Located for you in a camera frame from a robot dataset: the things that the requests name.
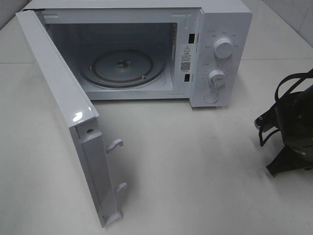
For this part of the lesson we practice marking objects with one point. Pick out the round white door button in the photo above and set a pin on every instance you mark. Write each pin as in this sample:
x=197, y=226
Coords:
x=211, y=97

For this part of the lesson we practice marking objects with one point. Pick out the white microwave knob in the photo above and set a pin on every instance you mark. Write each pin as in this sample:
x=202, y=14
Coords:
x=216, y=78
x=223, y=47

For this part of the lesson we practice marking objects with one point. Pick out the white warning label sticker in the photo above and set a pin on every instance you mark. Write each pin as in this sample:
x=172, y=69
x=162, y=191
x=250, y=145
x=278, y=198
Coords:
x=186, y=57

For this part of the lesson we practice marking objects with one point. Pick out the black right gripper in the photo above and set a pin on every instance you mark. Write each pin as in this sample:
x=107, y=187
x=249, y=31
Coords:
x=295, y=119

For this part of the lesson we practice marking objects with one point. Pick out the glass microwave turntable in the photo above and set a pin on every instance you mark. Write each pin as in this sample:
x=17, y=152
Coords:
x=123, y=68

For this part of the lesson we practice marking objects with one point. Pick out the white microwave door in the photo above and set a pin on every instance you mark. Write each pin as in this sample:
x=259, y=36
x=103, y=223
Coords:
x=80, y=117

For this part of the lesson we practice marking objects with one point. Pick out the white microwave oven body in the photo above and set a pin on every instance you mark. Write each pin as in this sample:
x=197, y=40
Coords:
x=82, y=28

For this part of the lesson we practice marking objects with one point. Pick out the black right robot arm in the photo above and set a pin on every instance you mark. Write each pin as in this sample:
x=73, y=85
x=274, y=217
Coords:
x=295, y=121

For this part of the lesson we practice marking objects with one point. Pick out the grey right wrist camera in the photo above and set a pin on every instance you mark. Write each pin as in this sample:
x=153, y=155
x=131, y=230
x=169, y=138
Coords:
x=267, y=121

